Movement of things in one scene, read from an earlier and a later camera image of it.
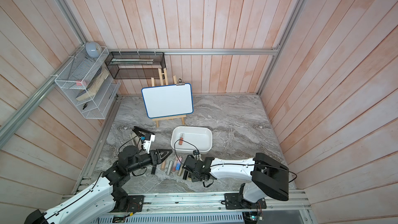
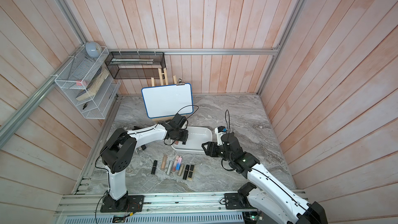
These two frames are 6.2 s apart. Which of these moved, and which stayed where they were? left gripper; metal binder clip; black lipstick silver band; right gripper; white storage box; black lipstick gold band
Moved: left gripper; right gripper
Stayed: metal binder clip; black lipstick gold band; black lipstick silver band; white storage box
